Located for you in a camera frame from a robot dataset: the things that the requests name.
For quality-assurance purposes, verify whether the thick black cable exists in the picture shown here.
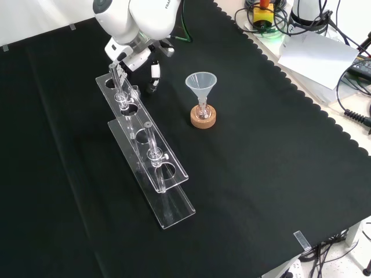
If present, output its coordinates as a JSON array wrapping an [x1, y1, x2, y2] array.
[[335, 68, 371, 127]]

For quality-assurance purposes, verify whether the round-bottom glass flask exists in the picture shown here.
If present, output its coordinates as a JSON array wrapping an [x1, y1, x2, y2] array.
[[195, 98, 210, 119]]

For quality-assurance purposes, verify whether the clear funnel stand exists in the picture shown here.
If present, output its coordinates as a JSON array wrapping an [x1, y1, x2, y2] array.
[[95, 64, 195, 230]]

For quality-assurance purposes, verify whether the cork ring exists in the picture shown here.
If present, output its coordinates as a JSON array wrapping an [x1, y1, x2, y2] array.
[[190, 105, 217, 130]]

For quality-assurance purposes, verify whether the black power adapter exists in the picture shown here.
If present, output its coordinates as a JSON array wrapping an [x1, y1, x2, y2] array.
[[349, 56, 371, 78]]

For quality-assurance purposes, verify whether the white power strip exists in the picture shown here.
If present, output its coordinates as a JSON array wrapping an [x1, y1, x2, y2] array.
[[272, 258, 304, 278]]

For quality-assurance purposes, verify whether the yellow stop button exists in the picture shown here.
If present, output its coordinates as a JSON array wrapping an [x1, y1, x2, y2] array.
[[253, 0, 276, 29]]

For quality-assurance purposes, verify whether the white paper sheet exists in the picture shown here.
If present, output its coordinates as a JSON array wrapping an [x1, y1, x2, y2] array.
[[277, 31, 360, 90]]

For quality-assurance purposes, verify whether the green cable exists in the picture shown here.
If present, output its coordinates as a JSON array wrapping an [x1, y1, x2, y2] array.
[[170, 0, 194, 43]]

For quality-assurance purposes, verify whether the translucent plastic funnel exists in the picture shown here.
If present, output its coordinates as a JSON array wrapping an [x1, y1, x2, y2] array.
[[185, 72, 217, 107]]

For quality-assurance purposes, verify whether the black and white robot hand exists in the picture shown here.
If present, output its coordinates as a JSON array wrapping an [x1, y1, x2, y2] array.
[[104, 36, 176, 93]]

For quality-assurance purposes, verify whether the black bench cloth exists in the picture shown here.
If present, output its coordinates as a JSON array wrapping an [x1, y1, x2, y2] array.
[[0, 0, 371, 278]]

